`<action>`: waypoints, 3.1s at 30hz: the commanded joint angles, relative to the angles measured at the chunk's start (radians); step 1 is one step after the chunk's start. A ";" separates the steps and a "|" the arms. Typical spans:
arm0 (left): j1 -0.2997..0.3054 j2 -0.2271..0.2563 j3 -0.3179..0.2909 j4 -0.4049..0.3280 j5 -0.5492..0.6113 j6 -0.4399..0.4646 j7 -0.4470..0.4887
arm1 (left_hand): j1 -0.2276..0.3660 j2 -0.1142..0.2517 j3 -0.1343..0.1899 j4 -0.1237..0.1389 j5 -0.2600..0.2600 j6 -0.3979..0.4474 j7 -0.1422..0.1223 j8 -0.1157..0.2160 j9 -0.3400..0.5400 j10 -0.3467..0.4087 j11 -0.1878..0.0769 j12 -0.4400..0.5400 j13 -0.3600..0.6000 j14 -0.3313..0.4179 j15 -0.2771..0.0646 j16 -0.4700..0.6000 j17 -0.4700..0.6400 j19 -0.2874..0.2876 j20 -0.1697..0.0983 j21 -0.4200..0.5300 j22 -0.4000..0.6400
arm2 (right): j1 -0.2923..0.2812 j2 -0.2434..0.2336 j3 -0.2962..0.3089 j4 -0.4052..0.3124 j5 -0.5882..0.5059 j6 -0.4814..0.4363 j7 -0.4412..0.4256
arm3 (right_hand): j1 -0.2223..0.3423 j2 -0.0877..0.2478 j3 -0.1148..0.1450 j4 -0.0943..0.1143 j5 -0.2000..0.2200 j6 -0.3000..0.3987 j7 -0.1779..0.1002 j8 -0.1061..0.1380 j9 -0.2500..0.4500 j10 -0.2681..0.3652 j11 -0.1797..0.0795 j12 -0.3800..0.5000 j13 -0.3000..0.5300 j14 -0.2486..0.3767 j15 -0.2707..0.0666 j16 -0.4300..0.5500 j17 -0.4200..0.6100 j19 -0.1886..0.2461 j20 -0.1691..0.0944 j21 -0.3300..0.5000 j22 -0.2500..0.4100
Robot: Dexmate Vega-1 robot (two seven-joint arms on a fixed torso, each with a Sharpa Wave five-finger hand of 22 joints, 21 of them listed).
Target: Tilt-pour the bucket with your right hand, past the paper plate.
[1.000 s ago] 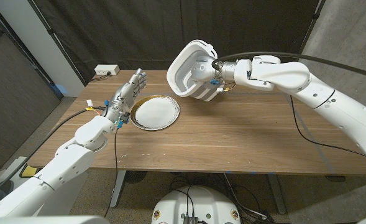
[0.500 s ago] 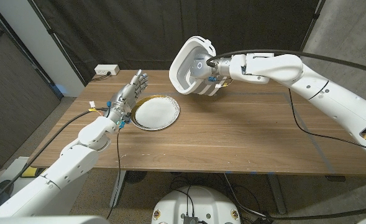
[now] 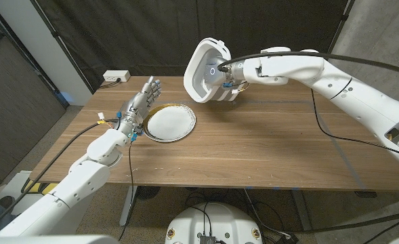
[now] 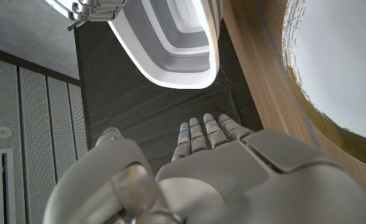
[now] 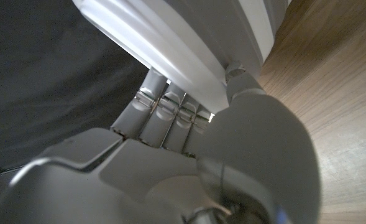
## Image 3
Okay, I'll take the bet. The white robot chest cover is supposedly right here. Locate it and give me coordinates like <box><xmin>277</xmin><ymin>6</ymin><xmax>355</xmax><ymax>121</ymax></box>
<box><xmin>0</xmin><ymin>233</ymin><xmax>121</xmax><ymax>244</ymax></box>

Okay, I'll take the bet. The dark wooden door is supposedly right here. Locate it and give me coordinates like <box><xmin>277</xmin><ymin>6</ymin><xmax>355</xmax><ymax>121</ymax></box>
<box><xmin>0</xmin><ymin>6</ymin><xmax>68</xmax><ymax>186</ymax></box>

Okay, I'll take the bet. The white floor cable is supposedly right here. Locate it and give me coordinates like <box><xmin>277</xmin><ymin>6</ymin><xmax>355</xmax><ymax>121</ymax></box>
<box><xmin>243</xmin><ymin>188</ymin><xmax>291</xmax><ymax>239</ymax></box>

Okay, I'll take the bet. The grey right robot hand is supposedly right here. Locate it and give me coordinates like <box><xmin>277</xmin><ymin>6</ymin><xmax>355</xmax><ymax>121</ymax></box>
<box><xmin>204</xmin><ymin>56</ymin><xmax>246</xmax><ymax>89</ymax></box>

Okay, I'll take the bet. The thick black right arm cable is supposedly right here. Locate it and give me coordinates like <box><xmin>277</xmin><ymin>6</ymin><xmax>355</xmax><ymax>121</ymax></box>
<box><xmin>217</xmin><ymin>51</ymin><xmax>399</xmax><ymax>79</ymax></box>

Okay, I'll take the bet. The yellow floor object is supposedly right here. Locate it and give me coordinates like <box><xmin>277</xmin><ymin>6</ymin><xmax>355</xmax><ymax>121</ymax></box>
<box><xmin>24</xmin><ymin>182</ymin><xmax>58</xmax><ymax>195</ymax></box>

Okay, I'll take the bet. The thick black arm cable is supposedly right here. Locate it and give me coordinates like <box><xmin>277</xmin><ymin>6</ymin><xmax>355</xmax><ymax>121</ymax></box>
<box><xmin>217</xmin><ymin>51</ymin><xmax>399</xmax><ymax>79</ymax></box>
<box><xmin>0</xmin><ymin>118</ymin><xmax>119</xmax><ymax>235</ymax></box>

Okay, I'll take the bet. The white grey collapsible bucket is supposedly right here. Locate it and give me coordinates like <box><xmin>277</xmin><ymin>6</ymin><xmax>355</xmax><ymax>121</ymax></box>
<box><xmin>183</xmin><ymin>37</ymin><xmax>246</xmax><ymax>104</ymax></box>

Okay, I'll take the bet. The dark round floor disc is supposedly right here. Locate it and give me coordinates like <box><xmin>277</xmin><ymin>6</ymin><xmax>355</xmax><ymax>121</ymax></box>
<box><xmin>136</xmin><ymin>185</ymin><xmax>161</xmax><ymax>201</ymax></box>

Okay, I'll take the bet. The white robot torso base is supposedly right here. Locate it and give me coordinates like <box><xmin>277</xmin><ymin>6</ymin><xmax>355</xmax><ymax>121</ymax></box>
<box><xmin>165</xmin><ymin>202</ymin><xmax>264</xmax><ymax>244</ymax></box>

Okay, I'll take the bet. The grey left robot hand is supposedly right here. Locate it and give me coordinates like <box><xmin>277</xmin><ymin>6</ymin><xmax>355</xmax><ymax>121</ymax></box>
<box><xmin>117</xmin><ymin>75</ymin><xmax>162</xmax><ymax>136</ymax></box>

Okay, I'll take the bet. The white paper plate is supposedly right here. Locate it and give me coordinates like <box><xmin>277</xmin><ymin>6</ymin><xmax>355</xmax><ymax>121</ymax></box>
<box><xmin>142</xmin><ymin>103</ymin><xmax>197</xmax><ymax>143</ymax></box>

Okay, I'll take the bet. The thin black arm wire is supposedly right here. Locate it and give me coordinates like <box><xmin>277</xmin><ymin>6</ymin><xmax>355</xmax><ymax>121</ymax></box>
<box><xmin>310</xmin><ymin>88</ymin><xmax>399</xmax><ymax>163</ymax></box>
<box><xmin>117</xmin><ymin>142</ymin><xmax>134</xmax><ymax>241</ymax></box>

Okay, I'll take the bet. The black backdrop stand pole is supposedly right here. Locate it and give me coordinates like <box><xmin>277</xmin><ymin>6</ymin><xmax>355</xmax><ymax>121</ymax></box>
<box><xmin>326</xmin><ymin>0</ymin><xmax>355</xmax><ymax>62</ymax></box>
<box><xmin>29</xmin><ymin>0</ymin><xmax>95</xmax><ymax>94</ymax></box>

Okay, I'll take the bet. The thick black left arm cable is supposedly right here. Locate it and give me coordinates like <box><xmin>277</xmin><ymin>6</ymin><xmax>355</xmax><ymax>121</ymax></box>
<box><xmin>0</xmin><ymin>118</ymin><xmax>119</xmax><ymax>235</ymax></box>

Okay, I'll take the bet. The white power strip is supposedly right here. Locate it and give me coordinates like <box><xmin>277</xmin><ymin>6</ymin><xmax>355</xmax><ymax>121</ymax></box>
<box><xmin>102</xmin><ymin>70</ymin><xmax>131</xmax><ymax>83</ymax></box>

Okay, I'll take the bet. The thin black left arm wire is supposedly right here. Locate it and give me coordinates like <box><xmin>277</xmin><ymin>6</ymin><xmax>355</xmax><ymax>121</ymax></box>
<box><xmin>117</xmin><ymin>142</ymin><xmax>134</xmax><ymax>241</ymax></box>

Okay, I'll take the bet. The black floor power adapter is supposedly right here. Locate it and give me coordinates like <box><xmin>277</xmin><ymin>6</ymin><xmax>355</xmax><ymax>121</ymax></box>
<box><xmin>276</xmin><ymin>231</ymin><xmax>300</xmax><ymax>244</ymax></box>

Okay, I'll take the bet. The grey table leg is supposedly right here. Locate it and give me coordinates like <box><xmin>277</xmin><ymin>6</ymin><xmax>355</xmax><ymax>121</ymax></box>
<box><xmin>119</xmin><ymin>185</ymin><xmax>139</xmax><ymax>227</ymax></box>
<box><xmin>292</xmin><ymin>189</ymin><xmax>314</xmax><ymax>234</ymax></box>

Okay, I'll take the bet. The thin black right arm wire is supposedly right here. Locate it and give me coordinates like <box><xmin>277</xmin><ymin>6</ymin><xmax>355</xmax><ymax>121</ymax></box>
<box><xmin>310</xmin><ymin>88</ymin><xmax>399</xmax><ymax>163</ymax></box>

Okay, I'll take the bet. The black backdrop curtain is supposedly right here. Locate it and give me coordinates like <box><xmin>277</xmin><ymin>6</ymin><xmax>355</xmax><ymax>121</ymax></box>
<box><xmin>33</xmin><ymin>0</ymin><xmax>352</xmax><ymax>93</ymax></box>

